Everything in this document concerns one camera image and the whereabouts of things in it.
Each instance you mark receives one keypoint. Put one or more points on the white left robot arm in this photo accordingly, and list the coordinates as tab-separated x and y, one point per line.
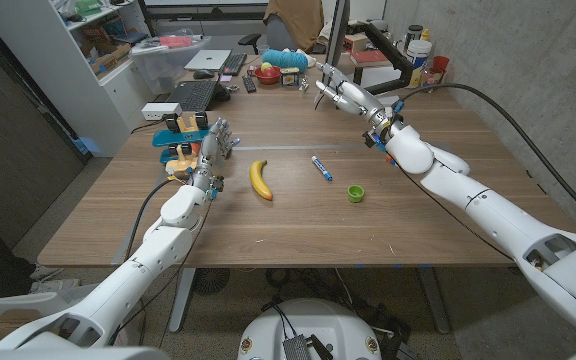
133	265

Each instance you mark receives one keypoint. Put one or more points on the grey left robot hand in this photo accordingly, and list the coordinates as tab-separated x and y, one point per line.
210	155

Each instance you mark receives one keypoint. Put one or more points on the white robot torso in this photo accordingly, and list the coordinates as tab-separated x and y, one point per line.
313	325

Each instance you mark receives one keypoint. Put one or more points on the large black keyboard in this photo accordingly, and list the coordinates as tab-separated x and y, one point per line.
193	95

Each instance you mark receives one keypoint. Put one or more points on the small green cup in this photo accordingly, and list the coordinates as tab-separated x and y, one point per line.
355	194

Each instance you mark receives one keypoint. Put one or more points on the brown jacket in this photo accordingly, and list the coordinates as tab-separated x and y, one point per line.
295	20

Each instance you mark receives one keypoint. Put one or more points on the teal yarn roll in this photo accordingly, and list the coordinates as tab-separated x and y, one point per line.
285	60

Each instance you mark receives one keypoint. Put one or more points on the red bowl with fruit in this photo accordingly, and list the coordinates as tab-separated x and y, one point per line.
268	77

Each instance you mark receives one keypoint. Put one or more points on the yellow banana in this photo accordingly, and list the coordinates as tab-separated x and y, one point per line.
258	182

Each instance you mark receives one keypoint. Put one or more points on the flat white box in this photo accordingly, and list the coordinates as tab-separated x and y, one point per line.
392	98

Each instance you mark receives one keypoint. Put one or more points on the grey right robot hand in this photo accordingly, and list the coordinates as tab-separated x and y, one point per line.
360	100

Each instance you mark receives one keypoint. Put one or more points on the black remote control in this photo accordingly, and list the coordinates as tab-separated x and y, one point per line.
249	83

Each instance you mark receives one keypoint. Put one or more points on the black-lidded jar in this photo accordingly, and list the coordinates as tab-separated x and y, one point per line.
413	36

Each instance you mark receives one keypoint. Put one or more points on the black computer mouse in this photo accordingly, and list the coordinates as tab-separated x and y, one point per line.
203	74

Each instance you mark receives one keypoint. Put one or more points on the black floor fan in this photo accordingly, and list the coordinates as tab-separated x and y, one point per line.
210	281

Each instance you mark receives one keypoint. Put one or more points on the white shoe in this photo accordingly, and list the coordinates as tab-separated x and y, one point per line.
47	272
55	285

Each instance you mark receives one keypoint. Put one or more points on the small printed box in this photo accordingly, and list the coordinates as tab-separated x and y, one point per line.
290	78

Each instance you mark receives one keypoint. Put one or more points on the pink packet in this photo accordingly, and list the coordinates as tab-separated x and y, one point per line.
175	42

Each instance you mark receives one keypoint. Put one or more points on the grey table leg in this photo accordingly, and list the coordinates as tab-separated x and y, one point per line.
182	300
434	302

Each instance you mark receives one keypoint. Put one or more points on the grey office chair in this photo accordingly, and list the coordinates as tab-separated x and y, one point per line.
278	35

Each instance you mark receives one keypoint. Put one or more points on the clear glass jar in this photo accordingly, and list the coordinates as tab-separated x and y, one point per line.
430	81

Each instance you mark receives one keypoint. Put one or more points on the red cup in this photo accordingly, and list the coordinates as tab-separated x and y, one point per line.
440	64

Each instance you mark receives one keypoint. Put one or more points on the silver laptop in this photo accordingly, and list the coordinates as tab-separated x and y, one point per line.
208	60

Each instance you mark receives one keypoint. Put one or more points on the cardboard box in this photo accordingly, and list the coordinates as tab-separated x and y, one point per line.
110	59

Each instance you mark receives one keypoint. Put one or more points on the red book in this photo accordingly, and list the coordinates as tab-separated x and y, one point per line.
369	57

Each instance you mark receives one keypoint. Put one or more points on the white shelf cabinet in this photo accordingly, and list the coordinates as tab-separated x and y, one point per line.
68	90

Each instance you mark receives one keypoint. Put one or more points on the small black keyboard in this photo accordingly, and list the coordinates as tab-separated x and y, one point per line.
234	64

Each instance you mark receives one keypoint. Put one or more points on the small brown box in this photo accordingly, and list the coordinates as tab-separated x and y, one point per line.
355	43

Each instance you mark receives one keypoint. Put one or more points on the yellow bottle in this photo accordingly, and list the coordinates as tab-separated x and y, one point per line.
425	35

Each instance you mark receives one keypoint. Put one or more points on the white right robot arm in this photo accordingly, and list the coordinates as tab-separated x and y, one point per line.
498	215

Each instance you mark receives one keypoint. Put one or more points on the white plastic tub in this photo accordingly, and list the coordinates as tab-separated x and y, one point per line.
419	55

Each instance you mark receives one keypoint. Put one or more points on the white power strip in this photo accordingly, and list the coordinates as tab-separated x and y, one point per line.
160	111

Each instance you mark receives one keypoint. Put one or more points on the black computer monitor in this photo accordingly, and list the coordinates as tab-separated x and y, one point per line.
338	30

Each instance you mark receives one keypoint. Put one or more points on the blue marker pen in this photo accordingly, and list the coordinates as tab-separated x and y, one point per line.
321	168

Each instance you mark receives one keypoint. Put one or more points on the clear plastic storage bin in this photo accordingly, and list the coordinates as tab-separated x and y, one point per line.
163	67

